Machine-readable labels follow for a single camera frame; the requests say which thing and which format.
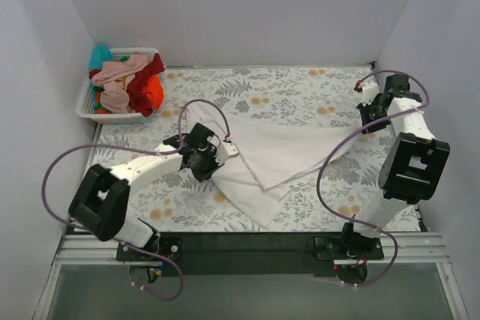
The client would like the white t shirt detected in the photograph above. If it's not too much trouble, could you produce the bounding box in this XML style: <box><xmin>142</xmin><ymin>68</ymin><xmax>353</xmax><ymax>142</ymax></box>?
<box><xmin>186</xmin><ymin>102</ymin><xmax>357</xmax><ymax>227</ymax></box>

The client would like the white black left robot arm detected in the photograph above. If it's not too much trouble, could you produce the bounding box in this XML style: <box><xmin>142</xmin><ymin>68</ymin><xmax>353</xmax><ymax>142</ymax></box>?
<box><xmin>68</xmin><ymin>123</ymin><xmax>239</xmax><ymax>260</ymax></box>

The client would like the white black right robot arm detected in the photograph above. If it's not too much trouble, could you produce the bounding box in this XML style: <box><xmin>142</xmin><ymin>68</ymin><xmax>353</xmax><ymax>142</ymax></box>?
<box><xmin>339</xmin><ymin>73</ymin><xmax>450</xmax><ymax>259</ymax></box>

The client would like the orange t shirt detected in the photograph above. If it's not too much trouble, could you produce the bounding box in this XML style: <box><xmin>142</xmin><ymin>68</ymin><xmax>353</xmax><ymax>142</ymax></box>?
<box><xmin>142</xmin><ymin>74</ymin><xmax>164</xmax><ymax>110</ymax></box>

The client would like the red t shirt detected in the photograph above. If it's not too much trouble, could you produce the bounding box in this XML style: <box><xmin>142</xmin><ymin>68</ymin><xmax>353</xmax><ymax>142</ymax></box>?
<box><xmin>126</xmin><ymin>53</ymin><xmax>165</xmax><ymax>118</ymax></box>

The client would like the floral patterned table mat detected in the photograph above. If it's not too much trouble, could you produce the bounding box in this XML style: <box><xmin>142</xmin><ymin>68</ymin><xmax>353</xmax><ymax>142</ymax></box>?
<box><xmin>89</xmin><ymin>67</ymin><xmax>393</xmax><ymax>232</ymax></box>

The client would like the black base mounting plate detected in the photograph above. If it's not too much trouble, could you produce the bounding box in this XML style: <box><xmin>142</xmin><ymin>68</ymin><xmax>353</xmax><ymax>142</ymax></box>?
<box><xmin>115</xmin><ymin>232</ymin><xmax>386</xmax><ymax>277</ymax></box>

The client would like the green garment in basket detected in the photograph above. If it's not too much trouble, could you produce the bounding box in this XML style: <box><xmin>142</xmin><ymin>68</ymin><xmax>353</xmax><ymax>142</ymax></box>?
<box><xmin>93</xmin><ymin>87</ymin><xmax>110</xmax><ymax>114</ymax></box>

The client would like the pink t shirt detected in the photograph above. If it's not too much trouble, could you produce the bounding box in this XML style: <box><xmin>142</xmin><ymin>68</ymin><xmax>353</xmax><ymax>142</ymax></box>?
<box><xmin>91</xmin><ymin>53</ymin><xmax>149</xmax><ymax>114</ymax></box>

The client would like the white plastic laundry basket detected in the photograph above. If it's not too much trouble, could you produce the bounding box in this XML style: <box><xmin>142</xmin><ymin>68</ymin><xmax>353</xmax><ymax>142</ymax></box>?
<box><xmin>76</xmin><ymin>47</ymin><xmax>158</xmax><ymax>124</ymax></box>

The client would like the teal t shirt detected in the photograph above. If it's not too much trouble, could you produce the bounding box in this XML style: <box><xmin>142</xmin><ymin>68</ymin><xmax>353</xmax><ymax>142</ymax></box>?
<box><xmin>88</xmin><ymin>44</ymin><xmax>114</xmax><ymax>79</ymax></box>

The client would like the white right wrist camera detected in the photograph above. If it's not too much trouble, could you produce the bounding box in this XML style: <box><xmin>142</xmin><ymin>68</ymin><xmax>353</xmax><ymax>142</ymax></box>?
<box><xmin>354</xmin><ymin>80</ymin><xmax>380</xmax><ymax>106</ymax></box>

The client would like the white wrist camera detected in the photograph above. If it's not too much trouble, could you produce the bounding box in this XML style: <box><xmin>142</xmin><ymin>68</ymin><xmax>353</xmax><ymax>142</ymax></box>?
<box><xmin>215</xmin><ymin>140</ymin><xmax>239</xmax><ymax>166</ymax></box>
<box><xmin>354</xmin><ymin>80</ymin><xmax>380</xmax><ymax>106</ymax></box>

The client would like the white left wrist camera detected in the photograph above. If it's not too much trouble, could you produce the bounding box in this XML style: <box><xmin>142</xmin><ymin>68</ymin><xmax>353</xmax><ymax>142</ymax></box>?
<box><xmin>215</xmin><ymin>140</ymin><xmax>239</xmax><ymax>166</ymax></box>

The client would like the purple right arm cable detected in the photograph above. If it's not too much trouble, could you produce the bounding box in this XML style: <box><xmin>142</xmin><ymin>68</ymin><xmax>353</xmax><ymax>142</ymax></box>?
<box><xmin>316</xmin><ymin>69</ymin><xmax>431</xmax><ymax>288</ymax></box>

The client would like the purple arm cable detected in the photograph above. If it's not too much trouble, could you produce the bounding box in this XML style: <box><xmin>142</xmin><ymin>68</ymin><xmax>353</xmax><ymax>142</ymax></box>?
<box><xmin>41</xmin><ymin>98</ymin><xmax>233</xmax><ymax>301</ymax></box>
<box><xmin>316</xmin><ymin>69</ymin><xmax>431</xmax><ymax>288</ymax></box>

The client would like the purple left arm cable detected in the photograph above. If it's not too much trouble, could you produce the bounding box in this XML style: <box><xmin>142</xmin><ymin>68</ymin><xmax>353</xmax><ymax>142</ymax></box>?
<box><xmin>41</xmin><ymin>98</ymin><xmax>233</xmax><ymax>301</ymax></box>

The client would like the aluminium frame rail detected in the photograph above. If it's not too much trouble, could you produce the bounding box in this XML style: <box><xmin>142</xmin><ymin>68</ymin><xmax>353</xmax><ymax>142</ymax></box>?
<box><xmin>54</xmin><ymin>235</ymin><xmax>118</xmax><ymax>265</ymax></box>

